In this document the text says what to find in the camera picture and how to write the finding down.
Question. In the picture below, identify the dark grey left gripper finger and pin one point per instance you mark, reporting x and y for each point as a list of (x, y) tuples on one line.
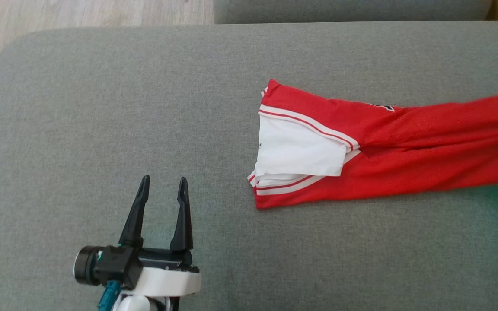
[(136, 220), (183, 220)]

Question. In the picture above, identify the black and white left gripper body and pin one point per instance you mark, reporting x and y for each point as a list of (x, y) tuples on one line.
[(167, 278)]

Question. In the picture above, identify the red shirt with white sleeves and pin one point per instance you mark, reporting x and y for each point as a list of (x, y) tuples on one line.
[(404, 147)]

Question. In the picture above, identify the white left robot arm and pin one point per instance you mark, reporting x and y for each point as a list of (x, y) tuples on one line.
[(136, 304)]

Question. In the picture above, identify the large grey sofa seat cushion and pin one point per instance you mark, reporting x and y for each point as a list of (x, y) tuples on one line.
[(102, 129)]

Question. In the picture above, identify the medium grey sofa seat cushion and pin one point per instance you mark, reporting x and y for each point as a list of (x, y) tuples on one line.
[(344, 11)]

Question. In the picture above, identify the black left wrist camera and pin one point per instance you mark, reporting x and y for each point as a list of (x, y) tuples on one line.
[(110, 263)]

